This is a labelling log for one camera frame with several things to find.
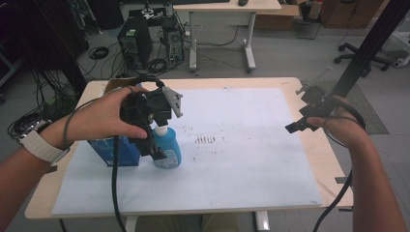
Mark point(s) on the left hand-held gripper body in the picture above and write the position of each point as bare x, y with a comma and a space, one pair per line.
154, 103

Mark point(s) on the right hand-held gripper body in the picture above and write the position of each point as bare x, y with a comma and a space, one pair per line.
317, 103

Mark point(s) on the blue liquid bottle white cap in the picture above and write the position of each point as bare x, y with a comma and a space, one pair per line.
170, 145

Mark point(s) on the blue cardboard box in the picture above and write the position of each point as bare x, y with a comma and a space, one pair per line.
103, 151

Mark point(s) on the person's right hand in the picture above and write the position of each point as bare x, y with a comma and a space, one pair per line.
345, 129

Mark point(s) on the person's left hand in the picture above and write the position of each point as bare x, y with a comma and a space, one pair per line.
96, 119

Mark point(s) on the dark floor mat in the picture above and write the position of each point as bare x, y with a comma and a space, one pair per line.
367, 116

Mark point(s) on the small black computer tower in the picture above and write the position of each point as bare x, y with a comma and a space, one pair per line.
174, 43

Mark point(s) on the large black computer tower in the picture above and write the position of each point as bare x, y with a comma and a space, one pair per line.
133, 42

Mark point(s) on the white table mat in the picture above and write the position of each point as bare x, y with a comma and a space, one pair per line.
225, 161

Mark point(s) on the black metal pole stand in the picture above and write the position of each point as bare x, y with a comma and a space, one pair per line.
377, 35

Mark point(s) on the open brown cardboard box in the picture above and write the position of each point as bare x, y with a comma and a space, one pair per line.
277, 19

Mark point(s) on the wooden cabinet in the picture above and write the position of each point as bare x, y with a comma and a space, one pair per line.
348, 13

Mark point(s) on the black tape strip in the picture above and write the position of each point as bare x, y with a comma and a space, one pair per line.
51, 169

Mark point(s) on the white band wristwatch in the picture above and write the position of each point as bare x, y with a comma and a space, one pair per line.
42, 146

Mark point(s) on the white desk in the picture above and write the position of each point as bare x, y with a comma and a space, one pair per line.
225, 6

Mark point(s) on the black computer mouse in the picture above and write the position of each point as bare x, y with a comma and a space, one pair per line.
243, 2

